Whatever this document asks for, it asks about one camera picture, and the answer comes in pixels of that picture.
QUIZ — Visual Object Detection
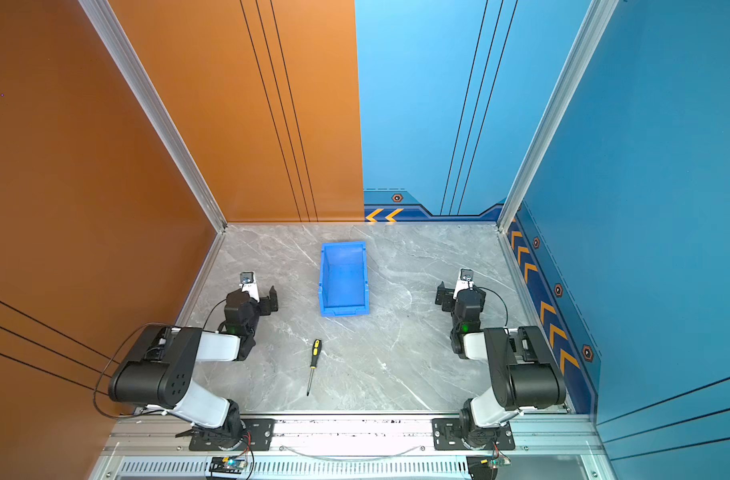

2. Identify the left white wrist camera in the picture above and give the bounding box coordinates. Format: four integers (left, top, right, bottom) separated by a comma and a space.
239, 271, 260, 301

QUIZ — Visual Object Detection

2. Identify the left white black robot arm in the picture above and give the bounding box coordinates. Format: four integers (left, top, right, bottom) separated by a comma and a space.
108, 282, 279, 451

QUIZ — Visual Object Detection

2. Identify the black yellow screwdriver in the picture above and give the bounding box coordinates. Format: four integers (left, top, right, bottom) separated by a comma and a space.
306, 339, 322, 396

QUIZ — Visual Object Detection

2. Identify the aluminium corner post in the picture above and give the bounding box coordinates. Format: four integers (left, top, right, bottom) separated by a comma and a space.
497, 0, 619, 234
79, 0, 228, 234

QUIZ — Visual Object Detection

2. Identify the blue plastic bin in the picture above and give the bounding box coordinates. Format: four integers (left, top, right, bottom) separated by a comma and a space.
318, 241, 370, 317

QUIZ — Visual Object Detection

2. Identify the left small circuit board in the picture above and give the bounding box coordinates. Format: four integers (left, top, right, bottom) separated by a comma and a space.
207, 456, 250, 479

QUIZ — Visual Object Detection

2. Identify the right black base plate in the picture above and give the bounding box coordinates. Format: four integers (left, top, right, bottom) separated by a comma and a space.
431, 417, 516, 451

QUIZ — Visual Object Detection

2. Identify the aluminium front rail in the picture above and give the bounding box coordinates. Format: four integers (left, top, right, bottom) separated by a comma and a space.
90, 412, 615, 479

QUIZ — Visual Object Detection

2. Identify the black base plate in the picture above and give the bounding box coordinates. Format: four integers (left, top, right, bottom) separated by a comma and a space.
431, 417, 516, 451
189, 418, 276, 453

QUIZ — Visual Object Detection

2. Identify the left aluminium corner post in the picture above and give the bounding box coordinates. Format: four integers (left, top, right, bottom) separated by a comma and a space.
79, 0, 228, 234

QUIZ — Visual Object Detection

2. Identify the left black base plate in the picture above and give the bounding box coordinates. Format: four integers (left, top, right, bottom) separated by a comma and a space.
189, 418, 276, 453

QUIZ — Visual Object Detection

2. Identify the right aluminium corner post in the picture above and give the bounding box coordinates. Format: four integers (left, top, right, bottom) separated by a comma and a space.
497, 0, 619, 234

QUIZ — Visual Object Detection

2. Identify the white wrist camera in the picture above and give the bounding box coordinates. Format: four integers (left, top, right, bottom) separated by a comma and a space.
453, 268, 474, 299
239, 271, 260, 301

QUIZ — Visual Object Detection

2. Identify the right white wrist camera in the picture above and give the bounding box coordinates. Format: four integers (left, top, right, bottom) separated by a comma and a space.
453, 268, 474, 299

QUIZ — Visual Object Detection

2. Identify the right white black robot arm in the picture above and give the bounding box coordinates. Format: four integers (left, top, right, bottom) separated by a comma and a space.
435, 277, 567, 450

